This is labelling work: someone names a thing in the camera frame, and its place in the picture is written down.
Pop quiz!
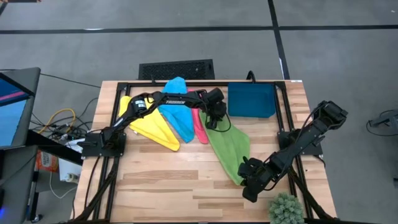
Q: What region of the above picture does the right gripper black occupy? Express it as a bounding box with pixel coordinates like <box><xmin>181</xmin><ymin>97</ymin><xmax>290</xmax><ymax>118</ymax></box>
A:
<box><xmin>238</xmin><ymin>156</ymin><xmax>280</xmax><ymax>203</ymax></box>

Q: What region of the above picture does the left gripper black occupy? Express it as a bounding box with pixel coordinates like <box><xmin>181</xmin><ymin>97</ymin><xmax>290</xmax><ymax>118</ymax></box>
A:
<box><xmin>203</xmin><ymin>87</ymin><xmax>228</xmax><ymax>130</ymax></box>

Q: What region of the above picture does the pink microfiber towel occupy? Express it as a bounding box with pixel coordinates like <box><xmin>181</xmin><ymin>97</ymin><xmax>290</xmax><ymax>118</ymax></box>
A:
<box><xmin>187</xmin><ymin>89</ymin><xmax>210</xmax><ymax>145</ymax></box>

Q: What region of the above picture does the green microfiber towel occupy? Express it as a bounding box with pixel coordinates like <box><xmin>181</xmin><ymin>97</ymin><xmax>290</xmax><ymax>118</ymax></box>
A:
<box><xmin>198</xmin><ymin>110</ymin><xmax>251</xmax><ymax>187</ymax></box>

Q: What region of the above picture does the light blue microfiber towel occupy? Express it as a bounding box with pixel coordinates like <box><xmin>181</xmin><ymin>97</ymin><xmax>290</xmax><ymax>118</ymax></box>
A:
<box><xmin>157</xmin><ymin>76</ymin><xmax>196</xmax><ymax>144</ymax></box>

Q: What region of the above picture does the yellow microfiber towel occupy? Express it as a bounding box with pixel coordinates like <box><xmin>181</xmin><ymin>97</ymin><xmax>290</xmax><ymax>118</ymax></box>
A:
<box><xmin>118</xmin><ymin>95</ymin><xmax>181</xmax><ymax>152</ymax></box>

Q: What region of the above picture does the dark blue bin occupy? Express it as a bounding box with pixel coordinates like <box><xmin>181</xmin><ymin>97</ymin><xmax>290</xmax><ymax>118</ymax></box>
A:
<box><xmin>227</xmin><ymin>82</ymin><xmax>277</xmax><ymax>119</ymax></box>

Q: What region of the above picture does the small green artificial plant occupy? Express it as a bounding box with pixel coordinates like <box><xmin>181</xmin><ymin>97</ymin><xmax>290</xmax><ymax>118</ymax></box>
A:
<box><xmin>267</xmin><ymin>192</ymin><xmax>305</xmax><ymax>224</ymax></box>

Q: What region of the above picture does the black perforated computer case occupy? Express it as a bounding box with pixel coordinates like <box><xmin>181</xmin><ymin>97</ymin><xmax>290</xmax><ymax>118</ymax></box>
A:
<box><xmin>138</xmin><ymin>58</ymin><xmax>216</xmax><ymax>81</ymax></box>

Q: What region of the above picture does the white box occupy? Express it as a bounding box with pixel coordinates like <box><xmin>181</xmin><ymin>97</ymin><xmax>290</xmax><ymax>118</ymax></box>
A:
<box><xmin>58</xmin><ymin>138</ymin><xmax>85</xmax><ymax>182</ymax></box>

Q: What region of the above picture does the orange box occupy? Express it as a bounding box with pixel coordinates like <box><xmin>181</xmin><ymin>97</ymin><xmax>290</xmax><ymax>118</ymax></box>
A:
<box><xmin>35</xmin><ymin>150</ymin><xmax>60</xmax><ymax>174</ymax></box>

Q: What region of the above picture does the monitor with blue screen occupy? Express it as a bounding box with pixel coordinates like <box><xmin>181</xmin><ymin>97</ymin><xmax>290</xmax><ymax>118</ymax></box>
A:
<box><xmin>0</xmin><ymin>67</ymin><xmax>42</xmax><ymax>150</ymax></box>

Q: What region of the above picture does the grey desk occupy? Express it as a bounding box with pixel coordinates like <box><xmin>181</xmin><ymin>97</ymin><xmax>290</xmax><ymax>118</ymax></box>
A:
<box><xmin>0</xmin><ymin>144</ymin><xmax>40</xmax><ymax>224</ymax></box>

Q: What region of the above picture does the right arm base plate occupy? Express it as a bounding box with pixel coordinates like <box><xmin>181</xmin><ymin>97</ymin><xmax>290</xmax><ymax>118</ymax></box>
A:
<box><xmin>277</xmin><ymin>130</ymin><xmax>324</xmax><ymax>156</ymax></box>

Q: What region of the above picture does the black aluminium table frame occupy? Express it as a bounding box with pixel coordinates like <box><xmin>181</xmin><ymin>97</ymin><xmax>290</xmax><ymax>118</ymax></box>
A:
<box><xmin>73</xmin><ymin>80</ymin><xmax>338</xmax><ymax>224</ymax></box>

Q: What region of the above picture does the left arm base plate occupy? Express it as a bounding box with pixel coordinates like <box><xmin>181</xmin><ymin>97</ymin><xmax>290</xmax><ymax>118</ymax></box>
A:
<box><xmin>81</xmin><ymin>132</ymin><xmax>127</xmax><ymax>157</ymax></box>

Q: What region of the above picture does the thin black cable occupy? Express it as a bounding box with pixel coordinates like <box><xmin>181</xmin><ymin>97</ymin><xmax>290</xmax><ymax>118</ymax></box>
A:
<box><xmin>40</xmin><ymin>73</ymin><xmax>102</xmax><ymax>89</ymax></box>

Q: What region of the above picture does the yellow cable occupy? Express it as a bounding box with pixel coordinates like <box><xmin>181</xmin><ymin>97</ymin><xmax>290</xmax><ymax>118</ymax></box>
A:
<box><xmin>39</xmin><ymin>108</ymin><xmax>77</xmax><ymax>134</ymax></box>

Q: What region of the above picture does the black stand with cable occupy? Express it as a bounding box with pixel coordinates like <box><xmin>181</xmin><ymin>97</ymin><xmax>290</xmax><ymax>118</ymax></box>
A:
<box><xmin>366</xmin><ymin>108</ymin><xmax>398</xmax><ymax>138</ymax></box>

